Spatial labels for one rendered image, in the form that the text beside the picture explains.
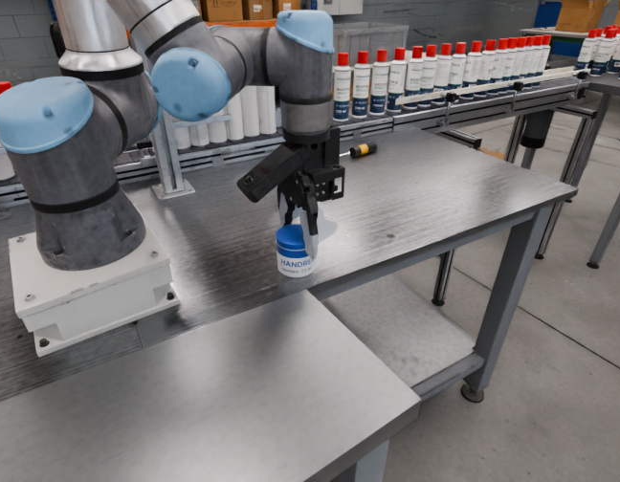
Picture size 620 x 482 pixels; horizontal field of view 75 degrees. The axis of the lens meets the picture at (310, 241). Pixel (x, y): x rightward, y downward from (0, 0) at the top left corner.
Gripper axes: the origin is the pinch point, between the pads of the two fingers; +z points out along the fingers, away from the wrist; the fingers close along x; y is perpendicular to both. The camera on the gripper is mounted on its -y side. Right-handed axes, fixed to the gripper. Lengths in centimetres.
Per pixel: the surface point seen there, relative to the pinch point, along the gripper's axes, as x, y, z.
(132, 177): 54, -17, 3
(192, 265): 10.3, -15.9, 4.8
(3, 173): 58, -43, -2
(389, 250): -5.0, 17.8, 4.8
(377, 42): 177, 167, -6
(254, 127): 56, 19, -3
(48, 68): 493, -19, 38
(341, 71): 55, 49, -16
